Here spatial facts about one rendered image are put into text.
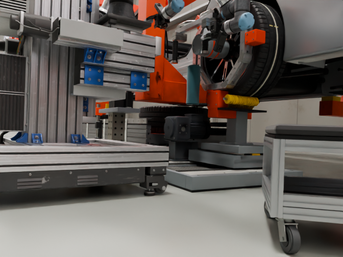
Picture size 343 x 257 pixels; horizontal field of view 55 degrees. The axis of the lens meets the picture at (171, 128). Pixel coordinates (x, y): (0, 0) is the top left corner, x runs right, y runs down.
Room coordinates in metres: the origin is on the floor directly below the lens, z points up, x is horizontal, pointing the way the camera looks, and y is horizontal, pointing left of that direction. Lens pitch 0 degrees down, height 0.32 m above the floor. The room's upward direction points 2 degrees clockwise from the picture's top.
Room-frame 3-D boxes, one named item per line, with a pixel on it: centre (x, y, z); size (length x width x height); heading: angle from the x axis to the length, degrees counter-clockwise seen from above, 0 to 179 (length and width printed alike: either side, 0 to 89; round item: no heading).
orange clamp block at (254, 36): (1.86, -0.46, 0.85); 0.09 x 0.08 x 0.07; 30
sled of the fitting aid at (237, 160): (2.27, -0.41, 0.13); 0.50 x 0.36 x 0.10; 30
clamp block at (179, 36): (2.18, -0.03, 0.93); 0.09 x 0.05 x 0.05; 120
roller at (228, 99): (2.08, -0.44, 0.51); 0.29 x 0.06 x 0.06; 120
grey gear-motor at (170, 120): (2.48, -0.16, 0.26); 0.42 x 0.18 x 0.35; 120
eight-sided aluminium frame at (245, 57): (2.13, -0.29, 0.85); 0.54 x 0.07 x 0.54; 30
